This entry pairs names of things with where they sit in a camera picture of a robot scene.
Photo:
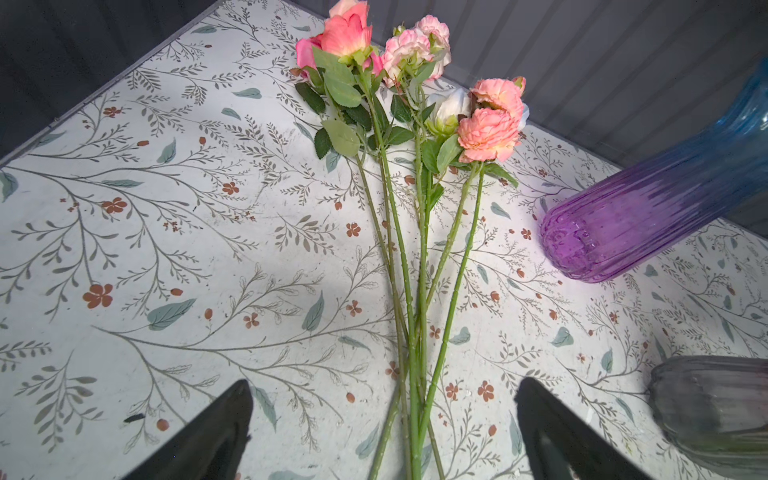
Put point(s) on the pink red glass vase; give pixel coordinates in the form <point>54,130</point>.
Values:
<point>714,410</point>

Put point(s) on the blue purple glass vase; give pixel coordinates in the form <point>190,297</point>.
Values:
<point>623,220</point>

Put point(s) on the bunch of artificial flowers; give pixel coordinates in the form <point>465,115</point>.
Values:
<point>434,155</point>

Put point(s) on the floral patterned table mat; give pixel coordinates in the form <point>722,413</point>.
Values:
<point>179,234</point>

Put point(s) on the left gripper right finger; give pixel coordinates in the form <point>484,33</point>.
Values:
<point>560,445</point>

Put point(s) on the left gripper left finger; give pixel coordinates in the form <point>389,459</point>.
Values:
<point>211,446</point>

